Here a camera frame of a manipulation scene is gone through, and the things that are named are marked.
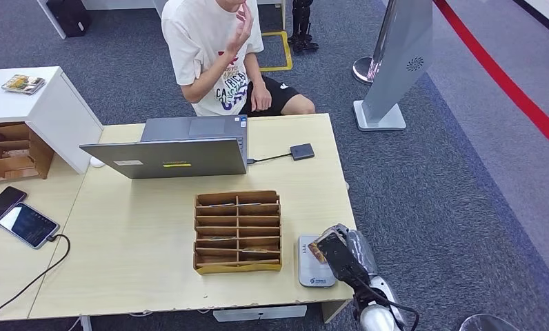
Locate person's right hand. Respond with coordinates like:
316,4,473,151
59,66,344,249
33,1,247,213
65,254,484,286
227,3,254,58

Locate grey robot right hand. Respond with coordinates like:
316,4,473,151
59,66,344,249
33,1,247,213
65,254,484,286
331,223,378,277

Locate person's left hand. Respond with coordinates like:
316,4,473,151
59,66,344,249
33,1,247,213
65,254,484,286
251,82,273,113

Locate golden patterned ID card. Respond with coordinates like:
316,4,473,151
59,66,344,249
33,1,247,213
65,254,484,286
308,230,344,265

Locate brown cardboard card organizer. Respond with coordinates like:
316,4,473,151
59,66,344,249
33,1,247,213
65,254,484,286
192,190,283,275

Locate person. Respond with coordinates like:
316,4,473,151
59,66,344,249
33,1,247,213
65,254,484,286
161,0,317,117

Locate white card reader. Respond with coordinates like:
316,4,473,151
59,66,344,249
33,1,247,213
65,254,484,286
297,235,337,288

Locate black robot legs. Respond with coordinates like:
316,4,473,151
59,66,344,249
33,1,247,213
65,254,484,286
287,0,321,52

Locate wooden table side panel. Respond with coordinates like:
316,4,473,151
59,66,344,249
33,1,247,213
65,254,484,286
321,299,352,323

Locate small black adapter box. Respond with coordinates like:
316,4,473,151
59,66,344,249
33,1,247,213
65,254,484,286
290,143,316,161

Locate grey laptop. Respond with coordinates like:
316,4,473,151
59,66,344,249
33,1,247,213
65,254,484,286
79,114,249,180

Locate chrome stanchion base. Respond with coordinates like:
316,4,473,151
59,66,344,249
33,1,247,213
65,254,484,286
352,55,376,85

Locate white drawer under table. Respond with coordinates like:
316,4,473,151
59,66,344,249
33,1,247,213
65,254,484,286
212,304,308,323

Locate silver kiosk stand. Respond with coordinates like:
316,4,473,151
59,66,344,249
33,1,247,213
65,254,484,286
352,0,435,132

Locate clear glass dome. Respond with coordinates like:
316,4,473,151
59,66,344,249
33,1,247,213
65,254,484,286
458,314,523,331

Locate white desk leg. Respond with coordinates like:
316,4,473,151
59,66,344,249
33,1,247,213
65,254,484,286
37,0,68,39

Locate white cabinet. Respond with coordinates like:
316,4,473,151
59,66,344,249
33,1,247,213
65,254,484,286
0,66,105,175

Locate red barrier belt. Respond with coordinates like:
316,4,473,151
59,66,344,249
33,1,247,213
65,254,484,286
432,0,549,157

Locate stack of patterned cards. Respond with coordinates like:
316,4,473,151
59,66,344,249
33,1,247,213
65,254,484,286
1,74,47,95

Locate brown cardboard shelf organizer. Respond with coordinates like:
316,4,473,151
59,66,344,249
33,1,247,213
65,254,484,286
0,121,55,185

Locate phone with lit screen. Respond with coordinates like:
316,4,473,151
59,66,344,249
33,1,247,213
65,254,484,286
0,201,61,250

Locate black adapter cable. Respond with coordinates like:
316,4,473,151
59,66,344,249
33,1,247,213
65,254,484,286
247,153,292,165

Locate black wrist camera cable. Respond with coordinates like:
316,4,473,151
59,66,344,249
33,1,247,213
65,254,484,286
345,274,420,330

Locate black charging cable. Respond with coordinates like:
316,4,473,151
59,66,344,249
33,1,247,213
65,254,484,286
0,232,72,323

